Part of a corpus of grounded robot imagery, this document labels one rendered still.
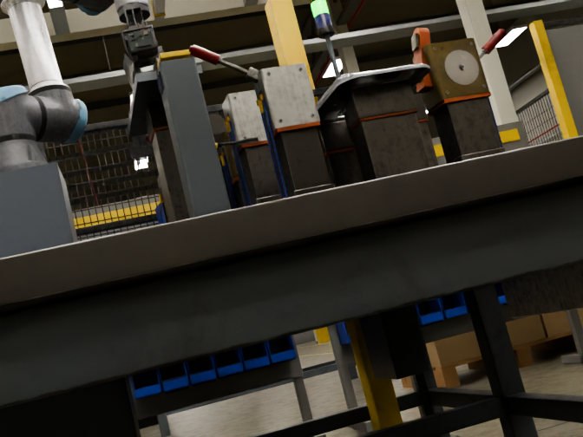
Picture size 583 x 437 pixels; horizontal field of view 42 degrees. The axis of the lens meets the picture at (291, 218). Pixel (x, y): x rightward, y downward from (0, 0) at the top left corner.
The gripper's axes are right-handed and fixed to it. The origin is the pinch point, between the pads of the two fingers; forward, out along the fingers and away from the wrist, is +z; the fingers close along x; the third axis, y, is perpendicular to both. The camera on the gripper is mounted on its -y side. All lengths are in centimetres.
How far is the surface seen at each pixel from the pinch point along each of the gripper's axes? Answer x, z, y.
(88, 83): -124, -377, -959
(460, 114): 58, 27, 29
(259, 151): 19.8, 20.6, 10.2
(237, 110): 17.1, 11.0, 11.3
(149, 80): 0.7, 3.2, 19.0
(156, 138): -1.2, 11.4, 5.2
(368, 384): 52, 86, -141
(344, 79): 35, 19, 41
